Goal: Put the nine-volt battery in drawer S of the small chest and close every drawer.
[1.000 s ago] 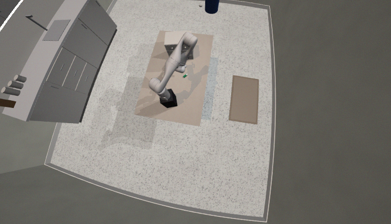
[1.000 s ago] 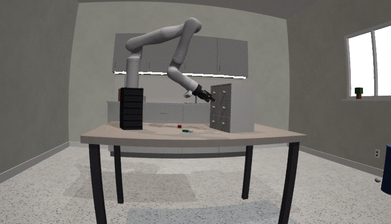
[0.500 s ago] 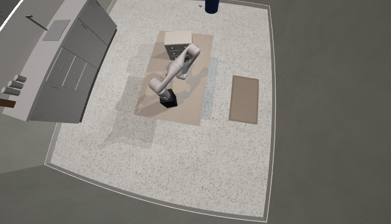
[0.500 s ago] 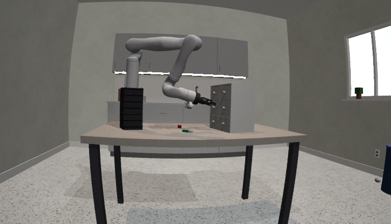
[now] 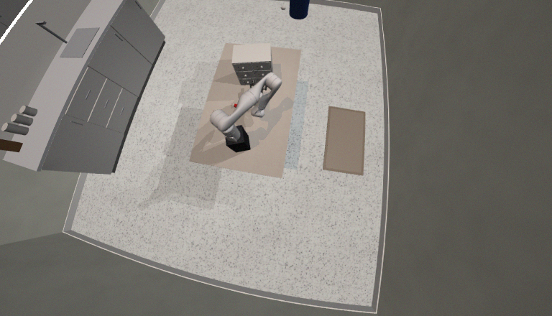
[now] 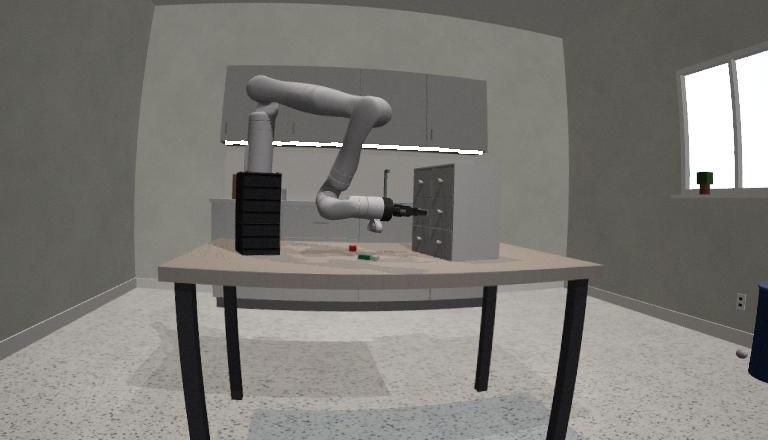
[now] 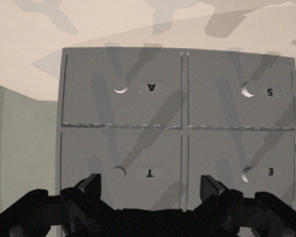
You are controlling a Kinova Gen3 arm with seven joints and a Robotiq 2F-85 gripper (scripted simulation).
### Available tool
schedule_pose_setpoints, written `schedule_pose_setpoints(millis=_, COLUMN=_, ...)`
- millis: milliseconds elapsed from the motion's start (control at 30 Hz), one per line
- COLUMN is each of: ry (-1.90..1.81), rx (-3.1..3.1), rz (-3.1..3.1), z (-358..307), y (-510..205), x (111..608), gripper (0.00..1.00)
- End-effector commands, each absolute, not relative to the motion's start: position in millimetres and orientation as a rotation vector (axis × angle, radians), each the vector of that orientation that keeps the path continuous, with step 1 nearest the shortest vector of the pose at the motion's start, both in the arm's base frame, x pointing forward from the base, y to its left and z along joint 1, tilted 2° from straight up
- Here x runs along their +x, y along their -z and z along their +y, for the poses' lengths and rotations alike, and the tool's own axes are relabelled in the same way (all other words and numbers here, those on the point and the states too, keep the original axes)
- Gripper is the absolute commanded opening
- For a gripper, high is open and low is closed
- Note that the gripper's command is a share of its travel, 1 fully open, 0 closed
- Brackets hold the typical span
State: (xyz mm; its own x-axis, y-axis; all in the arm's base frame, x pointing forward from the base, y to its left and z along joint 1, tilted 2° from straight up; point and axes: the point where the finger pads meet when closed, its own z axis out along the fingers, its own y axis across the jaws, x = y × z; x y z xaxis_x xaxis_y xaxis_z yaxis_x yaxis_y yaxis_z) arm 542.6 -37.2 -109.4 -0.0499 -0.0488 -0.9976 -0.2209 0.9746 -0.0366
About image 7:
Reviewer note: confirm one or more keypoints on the grey chest of drawers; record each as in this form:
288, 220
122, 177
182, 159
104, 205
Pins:
182, 130

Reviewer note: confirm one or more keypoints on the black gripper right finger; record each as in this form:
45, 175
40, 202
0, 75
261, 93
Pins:
220, 206

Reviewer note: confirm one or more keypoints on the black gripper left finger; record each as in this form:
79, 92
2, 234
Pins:
34, 213

